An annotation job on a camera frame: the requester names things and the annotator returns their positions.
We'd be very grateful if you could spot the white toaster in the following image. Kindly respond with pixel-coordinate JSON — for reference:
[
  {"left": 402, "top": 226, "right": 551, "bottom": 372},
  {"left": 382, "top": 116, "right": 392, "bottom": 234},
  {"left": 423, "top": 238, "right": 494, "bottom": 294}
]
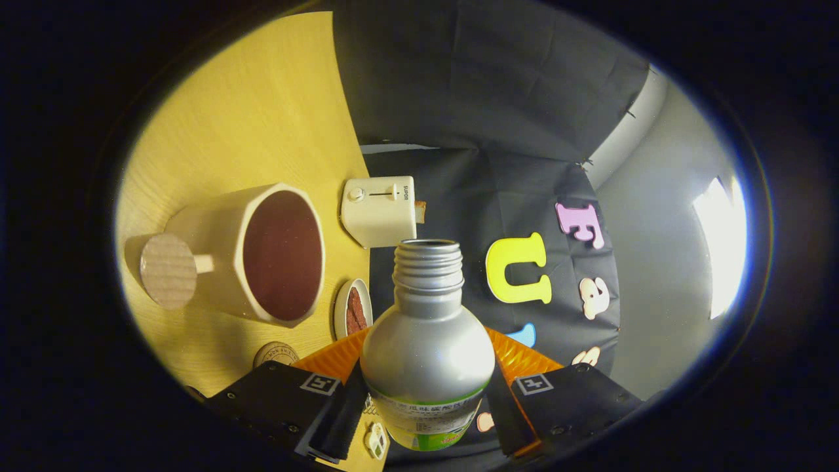
[{"left": 340, "top": 175, "right": 418, "bottom": 249}]

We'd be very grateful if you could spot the round cork coaster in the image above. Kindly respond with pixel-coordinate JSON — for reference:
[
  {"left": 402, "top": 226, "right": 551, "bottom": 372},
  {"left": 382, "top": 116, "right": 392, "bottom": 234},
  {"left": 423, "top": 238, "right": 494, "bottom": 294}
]
[{"left": 254, "top": 342, "right": 301, "bottom": 369}]

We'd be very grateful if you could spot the white oval plate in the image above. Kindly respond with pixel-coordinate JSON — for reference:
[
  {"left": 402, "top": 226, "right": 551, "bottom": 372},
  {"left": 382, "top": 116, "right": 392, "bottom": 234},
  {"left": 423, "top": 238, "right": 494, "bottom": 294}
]
[{"left": 334, "top": 279, "right": 374, "bottom": 340}]

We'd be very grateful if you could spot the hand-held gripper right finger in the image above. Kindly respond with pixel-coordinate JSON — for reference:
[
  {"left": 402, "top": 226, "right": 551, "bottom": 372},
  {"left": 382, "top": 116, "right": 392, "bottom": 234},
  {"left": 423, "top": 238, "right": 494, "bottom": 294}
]
[{"left": 486, "top": 326, "right": 646, "bottom": 465}]

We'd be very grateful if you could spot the wooden table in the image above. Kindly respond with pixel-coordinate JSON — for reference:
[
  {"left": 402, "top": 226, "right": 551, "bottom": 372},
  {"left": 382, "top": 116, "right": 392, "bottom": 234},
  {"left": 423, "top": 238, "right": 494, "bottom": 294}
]
[{"left": 117, "top": 11, "right": 391, "bottom": 472}]

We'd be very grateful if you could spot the black backdrop cloth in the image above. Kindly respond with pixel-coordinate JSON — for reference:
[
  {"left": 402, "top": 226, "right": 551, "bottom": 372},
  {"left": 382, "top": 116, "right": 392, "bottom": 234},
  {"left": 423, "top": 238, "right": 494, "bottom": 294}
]
[{"left": 331, "top": 0, "right": 653, "bottom": 469}]

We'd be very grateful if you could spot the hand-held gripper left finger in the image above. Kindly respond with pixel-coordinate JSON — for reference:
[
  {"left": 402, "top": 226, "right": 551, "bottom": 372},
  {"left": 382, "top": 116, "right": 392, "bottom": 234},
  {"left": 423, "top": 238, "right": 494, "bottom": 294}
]
[{"left": 187, "top": 328, "right": 369, "bottom": 465}]

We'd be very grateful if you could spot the cream cup with wooden handle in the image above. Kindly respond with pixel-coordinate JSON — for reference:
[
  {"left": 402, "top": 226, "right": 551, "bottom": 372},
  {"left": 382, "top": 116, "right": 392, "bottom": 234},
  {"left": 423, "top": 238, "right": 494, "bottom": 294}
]
[{"left": 125, "top": 182, "right": 326, "bottom": 328}]

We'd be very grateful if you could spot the bright ceiling light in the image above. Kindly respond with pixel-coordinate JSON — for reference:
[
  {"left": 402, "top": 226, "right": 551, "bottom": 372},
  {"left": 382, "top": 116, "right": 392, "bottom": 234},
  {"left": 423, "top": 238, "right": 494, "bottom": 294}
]
[{"left": 693, "top": 174, "right": 748, "bottom": 321}]

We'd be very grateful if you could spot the silver juice bottle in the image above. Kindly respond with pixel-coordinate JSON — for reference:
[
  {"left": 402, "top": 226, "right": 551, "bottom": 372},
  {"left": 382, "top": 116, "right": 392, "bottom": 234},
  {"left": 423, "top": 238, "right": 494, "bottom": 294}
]
[{"left": 361, "top": 239, "right": 496, "bottom": 452}]

